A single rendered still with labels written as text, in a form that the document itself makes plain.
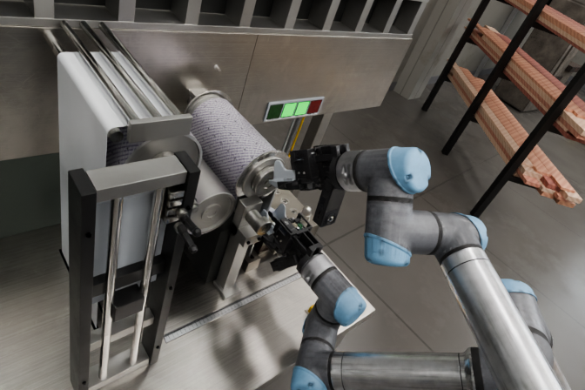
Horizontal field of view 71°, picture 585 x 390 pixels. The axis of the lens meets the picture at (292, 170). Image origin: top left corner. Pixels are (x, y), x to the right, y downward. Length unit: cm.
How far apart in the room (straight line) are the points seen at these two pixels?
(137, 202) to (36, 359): 50
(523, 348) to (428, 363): 24
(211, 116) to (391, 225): 52
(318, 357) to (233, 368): 22
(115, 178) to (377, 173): 39
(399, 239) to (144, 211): 39
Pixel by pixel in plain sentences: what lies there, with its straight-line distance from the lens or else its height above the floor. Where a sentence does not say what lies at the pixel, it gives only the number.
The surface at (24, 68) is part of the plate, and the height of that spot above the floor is 136.
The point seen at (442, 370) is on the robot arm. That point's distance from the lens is 87.
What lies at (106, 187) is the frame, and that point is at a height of 144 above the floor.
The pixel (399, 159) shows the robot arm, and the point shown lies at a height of 151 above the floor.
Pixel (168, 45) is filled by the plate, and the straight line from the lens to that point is 104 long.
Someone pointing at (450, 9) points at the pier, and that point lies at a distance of 516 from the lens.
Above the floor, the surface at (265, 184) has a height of 125.
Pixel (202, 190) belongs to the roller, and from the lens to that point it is 89.
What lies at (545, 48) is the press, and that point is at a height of 91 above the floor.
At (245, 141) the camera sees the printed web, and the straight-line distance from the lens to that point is 93.
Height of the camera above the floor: 181
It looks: 35 degrees down
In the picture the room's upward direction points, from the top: 21 degrees clockwise
